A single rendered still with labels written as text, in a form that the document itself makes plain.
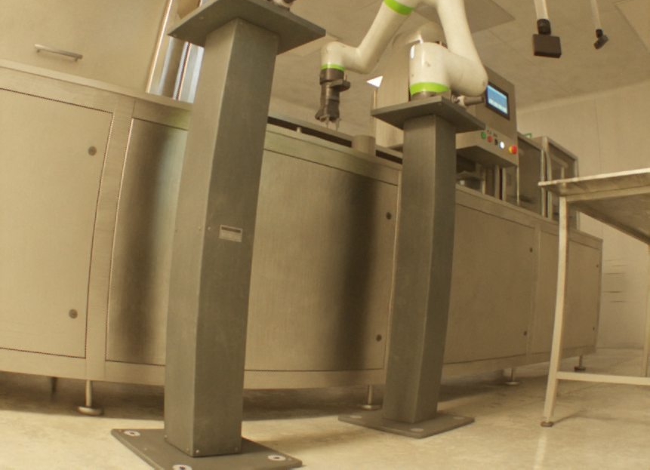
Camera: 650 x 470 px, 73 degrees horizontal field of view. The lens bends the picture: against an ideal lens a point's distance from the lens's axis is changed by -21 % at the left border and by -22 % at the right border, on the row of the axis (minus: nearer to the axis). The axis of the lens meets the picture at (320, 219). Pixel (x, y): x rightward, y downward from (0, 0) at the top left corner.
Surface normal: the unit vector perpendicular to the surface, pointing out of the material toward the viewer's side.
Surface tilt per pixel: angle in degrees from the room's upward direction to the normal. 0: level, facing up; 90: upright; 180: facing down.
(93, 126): 90
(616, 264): 90
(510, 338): 90
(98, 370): 90
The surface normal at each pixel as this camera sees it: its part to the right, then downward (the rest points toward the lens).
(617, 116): -0.79, -0.16
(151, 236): 0.61, -0.07
